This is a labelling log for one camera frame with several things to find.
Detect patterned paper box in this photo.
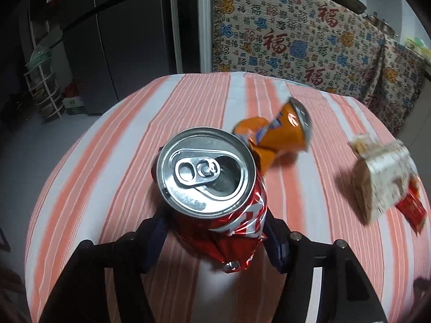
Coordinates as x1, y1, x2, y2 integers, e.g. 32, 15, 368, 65
348, 135, 418, 224

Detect white kitchen counter cabinets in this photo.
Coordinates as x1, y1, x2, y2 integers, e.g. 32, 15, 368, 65
397, 74, 431, 152

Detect yellow green containers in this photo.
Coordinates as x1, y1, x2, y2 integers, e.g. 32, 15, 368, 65
406, 37, 431, 58

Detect steel pot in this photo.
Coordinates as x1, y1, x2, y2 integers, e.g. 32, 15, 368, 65
365, 13, 399, 37

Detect white storage rack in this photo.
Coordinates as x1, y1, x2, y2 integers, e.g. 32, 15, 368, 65
23, 42, 66, 122

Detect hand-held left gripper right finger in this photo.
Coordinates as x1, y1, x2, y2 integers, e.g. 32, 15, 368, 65
264, 215, 389, 323

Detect crushed red soda can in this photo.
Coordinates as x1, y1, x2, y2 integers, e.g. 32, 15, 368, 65
153, 127, 268, 274

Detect orange white striped tablecloth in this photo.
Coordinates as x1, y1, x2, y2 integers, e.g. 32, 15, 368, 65
24, 72, 431, 323

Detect grey refrigerator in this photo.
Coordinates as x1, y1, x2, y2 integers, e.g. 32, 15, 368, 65
57, 0, 184, 115

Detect crushed orange soda can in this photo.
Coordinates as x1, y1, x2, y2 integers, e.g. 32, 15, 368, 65
233, 97, 313, 172

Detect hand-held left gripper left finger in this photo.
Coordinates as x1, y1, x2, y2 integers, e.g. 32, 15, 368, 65
37, 217, 169, 323

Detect printed patterned cloth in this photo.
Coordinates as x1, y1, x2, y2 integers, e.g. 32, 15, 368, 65
210, 0, 428, 135

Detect green cardboard box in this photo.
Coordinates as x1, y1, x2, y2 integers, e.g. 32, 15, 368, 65
64, 96, 85, 115

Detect orange red snack wrapper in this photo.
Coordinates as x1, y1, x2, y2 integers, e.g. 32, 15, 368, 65
395, 178, 428, 234

